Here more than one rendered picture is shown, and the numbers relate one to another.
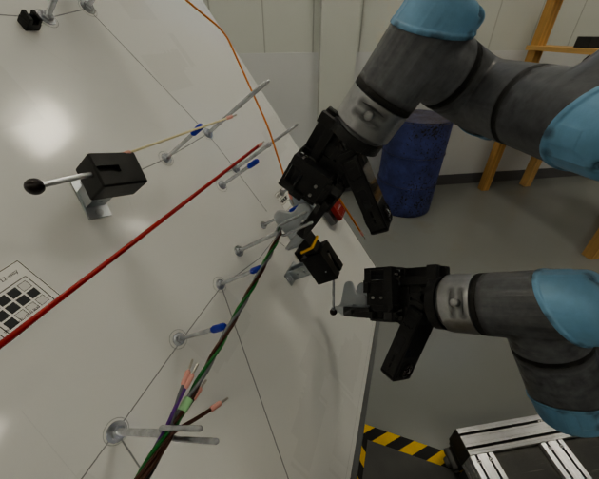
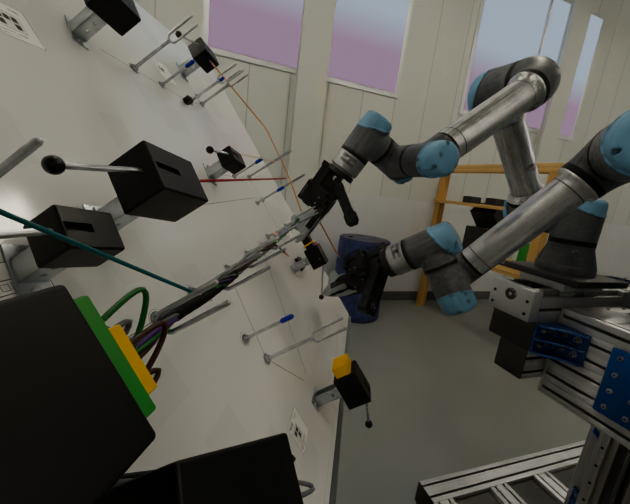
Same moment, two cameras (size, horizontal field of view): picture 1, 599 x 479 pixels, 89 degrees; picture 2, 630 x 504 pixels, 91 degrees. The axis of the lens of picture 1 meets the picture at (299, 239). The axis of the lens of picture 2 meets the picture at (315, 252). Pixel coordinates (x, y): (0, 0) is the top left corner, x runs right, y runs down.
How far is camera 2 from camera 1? 44 cm
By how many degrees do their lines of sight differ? 26
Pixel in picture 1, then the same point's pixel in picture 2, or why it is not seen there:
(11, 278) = not seen: hidden behind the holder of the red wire
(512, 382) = (464, 456)
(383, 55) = (354, 135)
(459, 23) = (382, 126)
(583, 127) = (426, 154)
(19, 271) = not seen: hidden behind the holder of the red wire
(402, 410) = (369, 487)
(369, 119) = (348, 160)
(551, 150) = (420, 166)
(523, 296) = (423, 235)
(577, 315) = (443, 233)
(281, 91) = not seen: hidden behind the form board
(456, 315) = (396, 256)
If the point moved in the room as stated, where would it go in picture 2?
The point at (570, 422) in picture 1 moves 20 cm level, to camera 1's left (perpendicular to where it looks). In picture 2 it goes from (456, 301) to (364, 296)
